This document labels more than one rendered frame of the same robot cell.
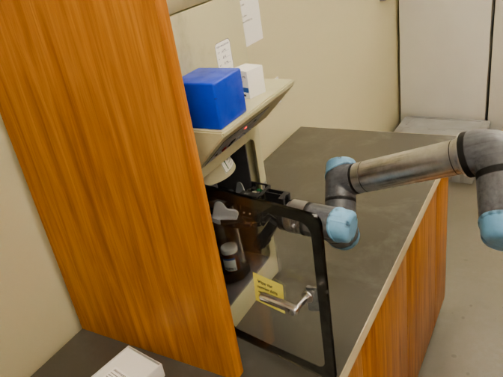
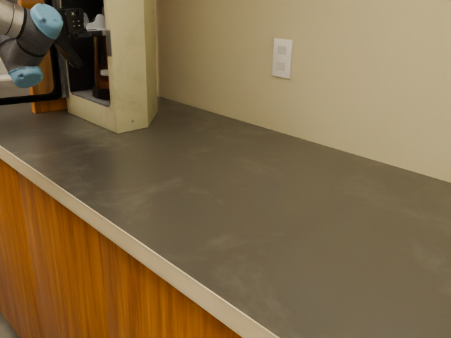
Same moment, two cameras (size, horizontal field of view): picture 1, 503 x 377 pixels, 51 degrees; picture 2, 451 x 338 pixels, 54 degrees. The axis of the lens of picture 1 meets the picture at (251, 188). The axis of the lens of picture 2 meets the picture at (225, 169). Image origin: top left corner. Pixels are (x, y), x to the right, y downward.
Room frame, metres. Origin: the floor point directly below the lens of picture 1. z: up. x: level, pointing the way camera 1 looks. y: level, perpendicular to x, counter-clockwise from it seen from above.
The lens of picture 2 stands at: (1.83, -1.21, 1.34)
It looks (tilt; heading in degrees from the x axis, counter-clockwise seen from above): 22 degrees down; 102
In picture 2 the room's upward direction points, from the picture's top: 2 degrees clockwise
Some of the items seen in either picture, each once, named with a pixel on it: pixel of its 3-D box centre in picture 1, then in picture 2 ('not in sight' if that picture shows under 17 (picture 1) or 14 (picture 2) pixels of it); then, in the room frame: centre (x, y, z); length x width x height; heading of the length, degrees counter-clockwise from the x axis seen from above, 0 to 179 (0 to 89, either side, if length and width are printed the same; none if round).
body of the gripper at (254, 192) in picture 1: (266, 207); (62, 25); (1.09, -0.03, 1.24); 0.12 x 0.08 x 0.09; 57
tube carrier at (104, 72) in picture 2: not in sight; (108, 58); (1.17, 0.09, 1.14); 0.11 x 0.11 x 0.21
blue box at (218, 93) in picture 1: (209, 97); not in sight; (1.00, 0.05, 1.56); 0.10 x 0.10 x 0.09; 57
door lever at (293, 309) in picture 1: (284, 298); not in sight; (0.80, -0.03, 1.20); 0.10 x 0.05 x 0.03; 47
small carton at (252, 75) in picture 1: (248, 81); not in sight; (1.13, -0.03, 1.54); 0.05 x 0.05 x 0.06; 42
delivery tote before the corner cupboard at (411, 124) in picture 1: (439, 149); not in sight; (3.42, -1.38, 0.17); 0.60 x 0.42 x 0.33; 55
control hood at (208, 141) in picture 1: (242, 123); not in sight; (1.09, 0.00, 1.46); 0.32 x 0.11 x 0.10; 147
